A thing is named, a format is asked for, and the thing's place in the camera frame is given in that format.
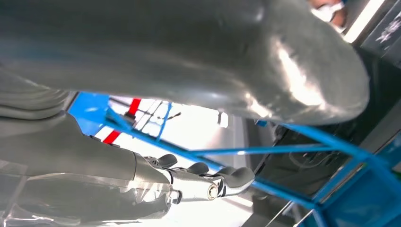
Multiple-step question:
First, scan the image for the blue metal shelf rack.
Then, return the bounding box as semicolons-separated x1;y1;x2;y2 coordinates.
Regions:
68;91;401;227

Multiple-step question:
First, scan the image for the red barrier belt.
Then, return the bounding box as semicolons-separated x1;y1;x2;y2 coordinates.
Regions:
103;98;142;145

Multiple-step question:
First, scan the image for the white car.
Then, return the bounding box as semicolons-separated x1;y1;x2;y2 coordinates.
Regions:
94;95;248;227

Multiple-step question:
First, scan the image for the person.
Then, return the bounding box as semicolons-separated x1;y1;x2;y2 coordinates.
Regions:
308;0;349;32

